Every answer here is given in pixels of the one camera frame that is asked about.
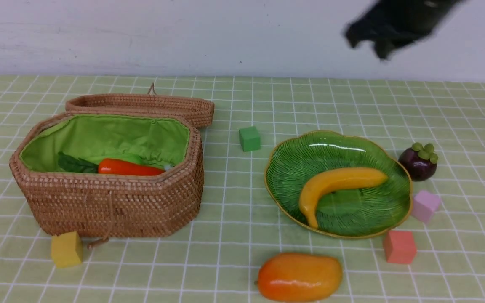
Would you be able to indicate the yellow foam cube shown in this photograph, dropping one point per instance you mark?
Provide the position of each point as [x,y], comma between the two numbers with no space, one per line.
[67,250]

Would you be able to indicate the orange mango toy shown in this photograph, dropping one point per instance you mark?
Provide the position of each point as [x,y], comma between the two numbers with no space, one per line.
[299,277]

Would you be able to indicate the orange carrot toy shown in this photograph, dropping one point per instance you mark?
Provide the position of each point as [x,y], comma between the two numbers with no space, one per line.
[107,166]

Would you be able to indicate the pink foam cube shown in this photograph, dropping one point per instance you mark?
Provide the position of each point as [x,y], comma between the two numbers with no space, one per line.
[425,205]

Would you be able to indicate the yellow plastic banana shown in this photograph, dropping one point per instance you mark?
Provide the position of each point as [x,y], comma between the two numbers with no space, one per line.
[344,178]

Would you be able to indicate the green leaf glass plate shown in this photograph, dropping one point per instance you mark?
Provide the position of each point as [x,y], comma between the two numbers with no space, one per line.
[349,214]

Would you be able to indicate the woven wicker basket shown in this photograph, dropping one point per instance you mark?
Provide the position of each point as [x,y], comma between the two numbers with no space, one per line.
[102,205]

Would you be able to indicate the green foam cube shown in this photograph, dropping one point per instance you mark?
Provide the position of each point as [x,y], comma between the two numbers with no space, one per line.
[249,139]

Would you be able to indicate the salmon foam cube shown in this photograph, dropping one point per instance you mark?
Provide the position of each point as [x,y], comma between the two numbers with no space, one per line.
[399,247]

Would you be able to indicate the woven wicker basket lid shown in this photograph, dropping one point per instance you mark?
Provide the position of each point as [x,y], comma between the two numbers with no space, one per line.
[197,111]

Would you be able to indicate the purple mangosteen toy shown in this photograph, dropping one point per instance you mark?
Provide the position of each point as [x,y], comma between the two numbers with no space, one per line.
[420,161]

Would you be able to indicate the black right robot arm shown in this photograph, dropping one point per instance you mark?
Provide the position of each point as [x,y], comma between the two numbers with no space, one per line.
[395,24]

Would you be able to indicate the checkered green tablecloth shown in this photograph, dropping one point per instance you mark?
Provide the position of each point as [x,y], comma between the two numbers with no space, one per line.
[215,259]

